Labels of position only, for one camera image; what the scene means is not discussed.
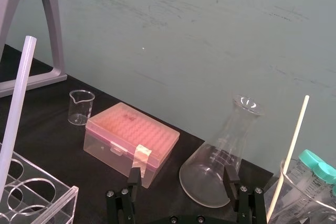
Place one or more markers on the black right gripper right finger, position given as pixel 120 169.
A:
pixel 248 203

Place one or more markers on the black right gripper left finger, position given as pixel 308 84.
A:
pixel 123 205

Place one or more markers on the thin white stirring rod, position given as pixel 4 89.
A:
pixel 291 148

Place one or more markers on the clear glass conical flask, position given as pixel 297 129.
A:
pixel 207 176

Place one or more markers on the large clear glass beaker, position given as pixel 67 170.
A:
pixel 296 203

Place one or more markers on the piece of beige tape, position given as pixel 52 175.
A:
pixel 141 154

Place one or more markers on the pink plastic pipette tip box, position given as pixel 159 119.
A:
pixel 123 132

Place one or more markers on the clear bottle with teal cap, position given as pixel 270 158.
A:
pixel 311 157
pixel 325 172

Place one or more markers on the clear acrylic tube rack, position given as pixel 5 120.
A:
pixel 39 197

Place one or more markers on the black table cloth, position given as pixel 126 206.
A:
pixel 52 137

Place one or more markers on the small clear glass beaker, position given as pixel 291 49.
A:
pixel 80 108

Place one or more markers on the thick translucent white tube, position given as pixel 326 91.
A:
pixel 19 98

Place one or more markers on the grey arched stand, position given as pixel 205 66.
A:
pixel 56 37

